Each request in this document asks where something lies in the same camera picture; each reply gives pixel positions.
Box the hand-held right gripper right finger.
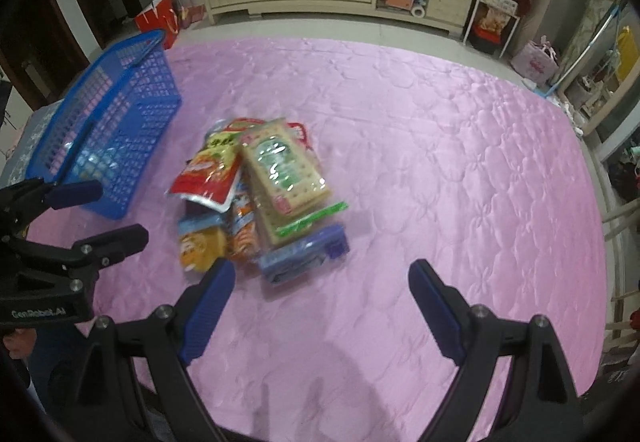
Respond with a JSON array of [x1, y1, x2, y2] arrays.
[[408, 260, 584, 442]]

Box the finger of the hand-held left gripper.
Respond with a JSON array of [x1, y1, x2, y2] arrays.
[[14, 223, 150, 277], [0, 178, 104, 233]]

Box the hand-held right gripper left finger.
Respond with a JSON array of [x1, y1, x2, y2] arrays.
[[62, 259, 237, 442]]

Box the blue plastic basket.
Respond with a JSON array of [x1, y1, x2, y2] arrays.
[[25, 29, 182, 220]]

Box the yellow cartoon face snack packet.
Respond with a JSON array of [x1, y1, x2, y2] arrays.
[[179, 214, 231, 273]]

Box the orange snack packet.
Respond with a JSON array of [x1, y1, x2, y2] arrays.
[[227, 182, 263, 265]]

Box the pale blue snack pack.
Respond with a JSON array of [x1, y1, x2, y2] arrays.
[[257, 222, 349, 288]]

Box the red yellow snack pouch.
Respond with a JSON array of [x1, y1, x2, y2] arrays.
[[166, 122, 246, 214]]

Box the green edged cracker packet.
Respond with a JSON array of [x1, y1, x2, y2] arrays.
[[247, 182, 349, 248]]

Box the green label cracker packet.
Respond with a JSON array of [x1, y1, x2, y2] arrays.
[[240, 119, 333, 218]]

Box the red white snack packet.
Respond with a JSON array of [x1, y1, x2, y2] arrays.
[[222, 117, 313, 149]]

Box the person's left hand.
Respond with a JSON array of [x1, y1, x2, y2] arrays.
[[2, 328, 37, 359]]

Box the grey sofa with patterned cloth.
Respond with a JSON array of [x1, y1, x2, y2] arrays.
[[0, 102, 66, 183]]

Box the pink quilted blanket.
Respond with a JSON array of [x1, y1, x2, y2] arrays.
[[20, 37, 608, 438]]

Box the red paper bag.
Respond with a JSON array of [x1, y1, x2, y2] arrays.
[[136, 0, 180, 50]]

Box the pink gift bag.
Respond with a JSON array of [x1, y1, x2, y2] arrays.
[[510, 39, 560, 83]]

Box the red printed snack bag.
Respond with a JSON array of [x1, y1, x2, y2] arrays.
[[472, 4, 511, 45]]

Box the yellow plastic jug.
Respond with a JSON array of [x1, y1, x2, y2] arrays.
[[616, 25, 640, 83]]

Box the blue handled mop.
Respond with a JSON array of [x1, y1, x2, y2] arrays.
[[547, 7, 621, 98]]

